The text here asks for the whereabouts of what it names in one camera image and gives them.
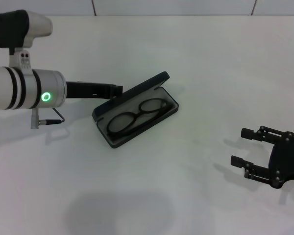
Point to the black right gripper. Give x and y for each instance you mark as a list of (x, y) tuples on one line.
[(286, 161)]

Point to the black round glasses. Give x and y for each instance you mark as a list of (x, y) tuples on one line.
[(123, 123)]

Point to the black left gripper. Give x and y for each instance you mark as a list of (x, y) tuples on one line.
[(88, 90)]

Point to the left wrist camera housing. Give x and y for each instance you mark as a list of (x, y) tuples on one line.
[(34, 24)]

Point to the black glasses case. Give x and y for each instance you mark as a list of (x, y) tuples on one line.
[(127, 95)]

